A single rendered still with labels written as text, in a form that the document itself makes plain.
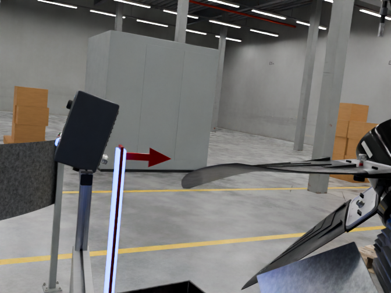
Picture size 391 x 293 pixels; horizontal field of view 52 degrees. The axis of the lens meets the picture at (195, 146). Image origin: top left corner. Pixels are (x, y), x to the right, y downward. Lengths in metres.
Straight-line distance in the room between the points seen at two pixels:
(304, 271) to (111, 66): 6.14
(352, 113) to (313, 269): 8.48
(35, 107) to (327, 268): 8.08
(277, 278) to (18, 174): 1.89
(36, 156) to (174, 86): 4.81
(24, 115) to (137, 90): 2.65
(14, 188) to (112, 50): 4.55
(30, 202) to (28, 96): 6.11
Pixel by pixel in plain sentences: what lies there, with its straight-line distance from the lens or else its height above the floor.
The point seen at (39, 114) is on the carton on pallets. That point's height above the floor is 0.73.
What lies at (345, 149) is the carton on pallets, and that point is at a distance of 9.05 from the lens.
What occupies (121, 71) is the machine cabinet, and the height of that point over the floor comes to 1.64.
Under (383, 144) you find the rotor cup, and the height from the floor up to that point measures 1.22.
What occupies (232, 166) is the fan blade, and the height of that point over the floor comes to 1.19.
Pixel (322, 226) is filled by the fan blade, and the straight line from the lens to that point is 0.77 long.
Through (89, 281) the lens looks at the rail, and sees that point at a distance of 0.92.
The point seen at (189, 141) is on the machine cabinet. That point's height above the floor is 0.57.
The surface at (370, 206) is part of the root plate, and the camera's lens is 0.71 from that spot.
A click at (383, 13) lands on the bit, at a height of 1.40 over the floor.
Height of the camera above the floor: 1.25
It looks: 6 degrees down
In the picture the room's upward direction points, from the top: 6 degrees clockwise
